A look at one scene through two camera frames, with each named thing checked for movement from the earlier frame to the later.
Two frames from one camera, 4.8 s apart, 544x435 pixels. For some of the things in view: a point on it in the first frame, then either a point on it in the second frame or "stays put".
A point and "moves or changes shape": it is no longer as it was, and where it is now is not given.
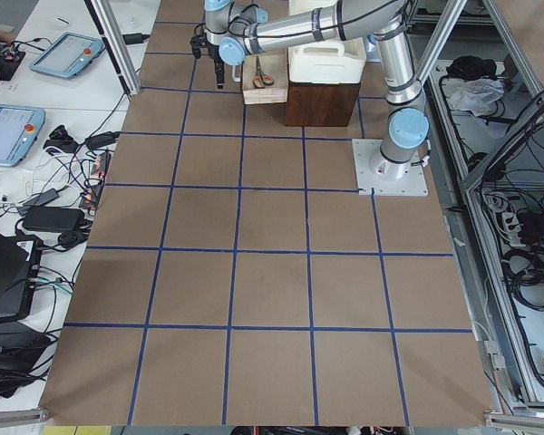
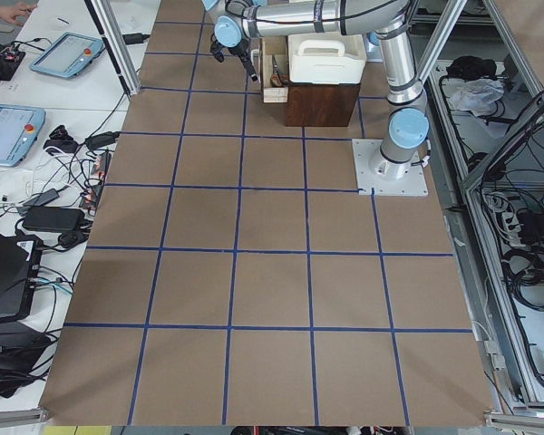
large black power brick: x=53 y=217 stays put
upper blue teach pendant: x=69 y=55 stays put
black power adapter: x=102 y=140 stays put
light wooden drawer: x=265 y=77 moves or changes shape
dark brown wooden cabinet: x=320 y=104 stays put
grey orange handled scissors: x=260 y=79 -> x=277 y=80
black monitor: x=9 y=269 stays put
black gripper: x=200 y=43 -> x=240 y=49
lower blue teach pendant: x=9 y=132 stays put
